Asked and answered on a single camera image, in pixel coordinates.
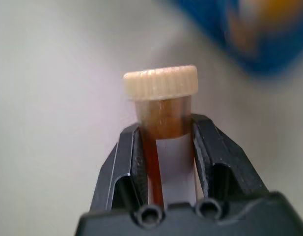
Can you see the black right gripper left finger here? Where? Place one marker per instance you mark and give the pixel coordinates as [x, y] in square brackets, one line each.
[121, 162]

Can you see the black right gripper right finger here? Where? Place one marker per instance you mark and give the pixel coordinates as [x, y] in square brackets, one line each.
[222, 159]

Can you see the amber test tube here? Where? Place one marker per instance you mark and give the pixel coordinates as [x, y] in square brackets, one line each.
[163, 105]

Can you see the blue test tube rack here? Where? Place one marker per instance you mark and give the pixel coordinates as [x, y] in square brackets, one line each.
[222, 37]

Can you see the orange test tube in rack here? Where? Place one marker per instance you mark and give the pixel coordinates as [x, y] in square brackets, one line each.
[261, 22]

